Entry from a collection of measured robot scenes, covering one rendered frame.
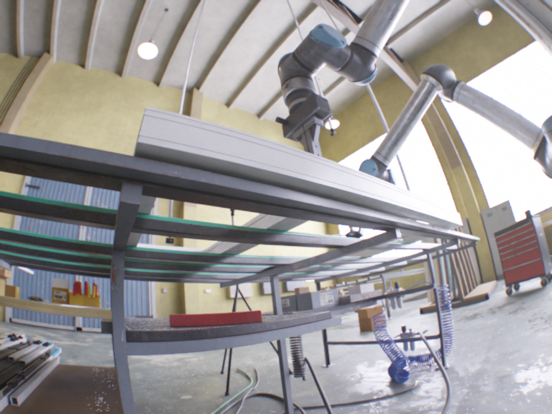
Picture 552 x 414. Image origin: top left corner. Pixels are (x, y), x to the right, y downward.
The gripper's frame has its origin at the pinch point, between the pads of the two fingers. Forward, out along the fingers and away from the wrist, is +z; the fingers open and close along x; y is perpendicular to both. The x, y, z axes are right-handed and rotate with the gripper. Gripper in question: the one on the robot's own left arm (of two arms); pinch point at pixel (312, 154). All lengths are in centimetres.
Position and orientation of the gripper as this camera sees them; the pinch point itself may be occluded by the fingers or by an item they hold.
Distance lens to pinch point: 58.4
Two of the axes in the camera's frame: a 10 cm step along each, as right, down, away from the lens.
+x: 5.7, -3.6, -7.4
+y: -8.2, -1.3, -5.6
